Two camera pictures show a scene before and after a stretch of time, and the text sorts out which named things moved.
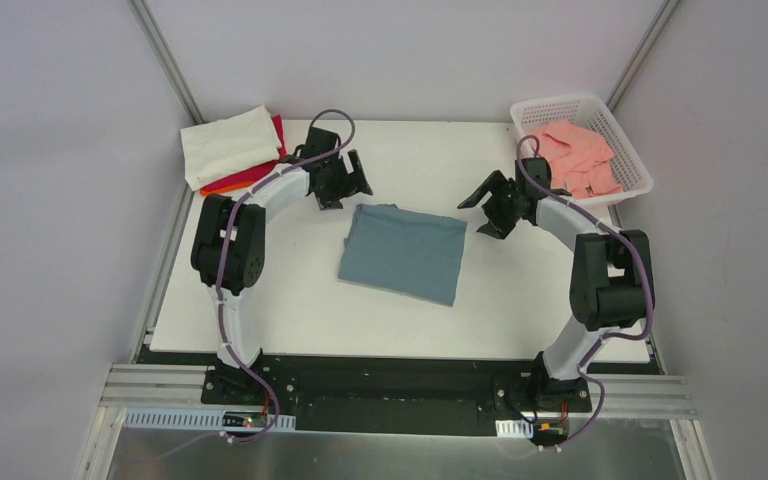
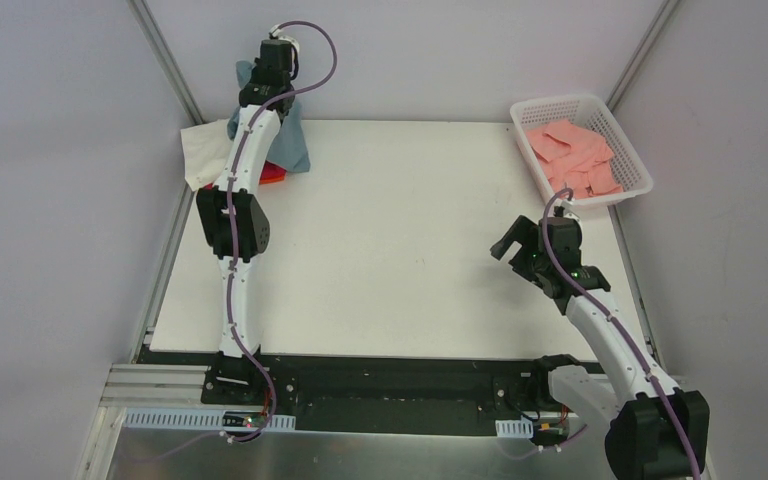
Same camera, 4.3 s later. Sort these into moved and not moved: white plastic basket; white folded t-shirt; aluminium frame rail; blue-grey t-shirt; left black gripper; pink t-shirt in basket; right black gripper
Moved: left black gripper; right black gripper; blue-grey t-shirt
Not moved: white plastic basket; aluminium frame rail; white folded t-shirt; pink t-shirt in basket
